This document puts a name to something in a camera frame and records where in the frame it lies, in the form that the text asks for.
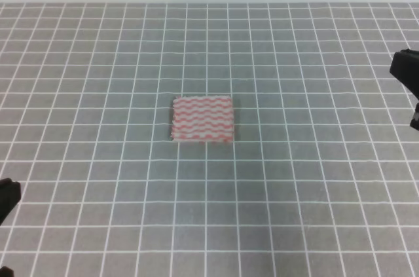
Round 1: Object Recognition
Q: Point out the pink white wavy striped towel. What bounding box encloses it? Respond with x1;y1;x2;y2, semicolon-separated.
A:
171;96;234;142

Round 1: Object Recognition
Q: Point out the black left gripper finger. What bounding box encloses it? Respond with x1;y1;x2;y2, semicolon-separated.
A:
0;178;22;225

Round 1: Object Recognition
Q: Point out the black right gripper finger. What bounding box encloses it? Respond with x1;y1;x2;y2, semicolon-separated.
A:
410;103;419;131
390;49;419;98

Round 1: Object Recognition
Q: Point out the grey grid tablecloth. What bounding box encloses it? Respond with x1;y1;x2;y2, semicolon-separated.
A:
1;3;418;276

